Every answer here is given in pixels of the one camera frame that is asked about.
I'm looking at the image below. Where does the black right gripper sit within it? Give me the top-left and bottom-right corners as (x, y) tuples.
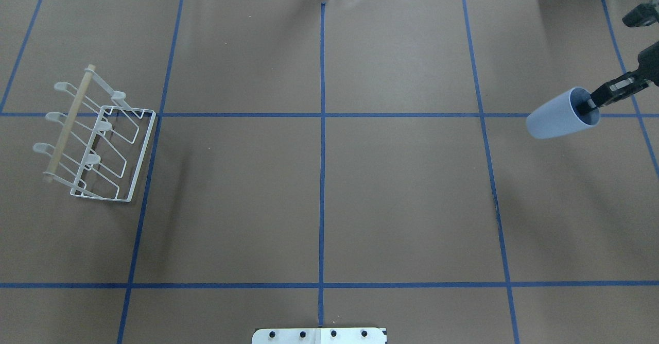
(582, 41), (658, 114)

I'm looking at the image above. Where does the light blue plastic cup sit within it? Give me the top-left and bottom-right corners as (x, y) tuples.
(526, 88), (602, 140)

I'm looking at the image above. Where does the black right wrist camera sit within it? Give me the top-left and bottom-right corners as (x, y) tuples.
(622, 2), (658, 28)

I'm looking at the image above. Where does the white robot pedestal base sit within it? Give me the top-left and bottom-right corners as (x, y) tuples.
(251, 327), (388, 343)

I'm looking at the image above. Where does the white wire cup holder rack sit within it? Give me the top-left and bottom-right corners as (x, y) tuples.
(32, 64), (157, 203)

